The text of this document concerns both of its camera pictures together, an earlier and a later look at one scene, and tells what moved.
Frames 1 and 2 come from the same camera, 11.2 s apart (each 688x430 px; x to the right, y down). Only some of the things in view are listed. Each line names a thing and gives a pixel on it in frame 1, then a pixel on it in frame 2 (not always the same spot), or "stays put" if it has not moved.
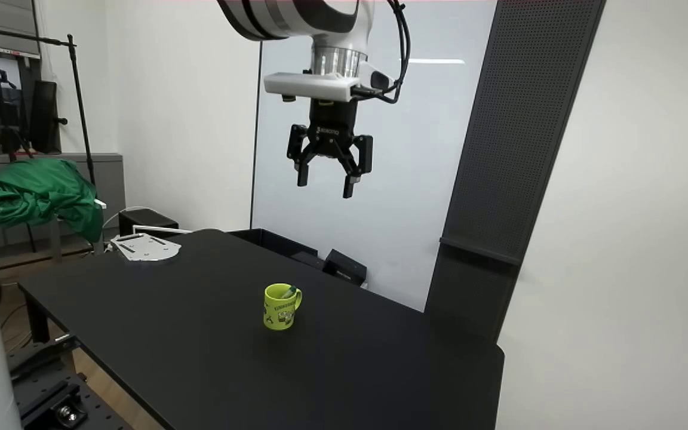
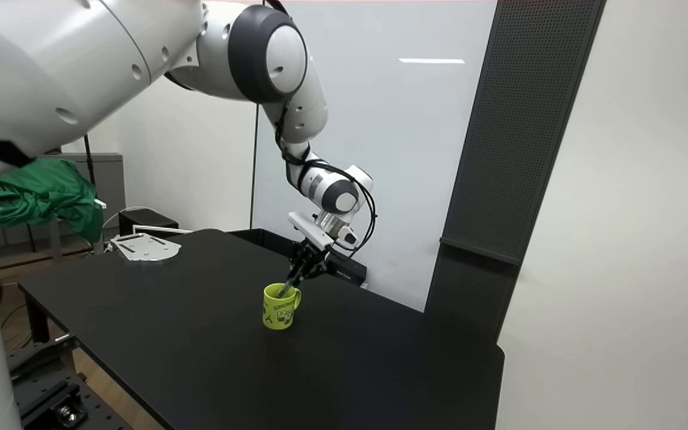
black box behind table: x=141 y=219 stays put
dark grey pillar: x=511 y=158 stays put
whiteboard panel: x=392 y=220 stays put
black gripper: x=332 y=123 to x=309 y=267
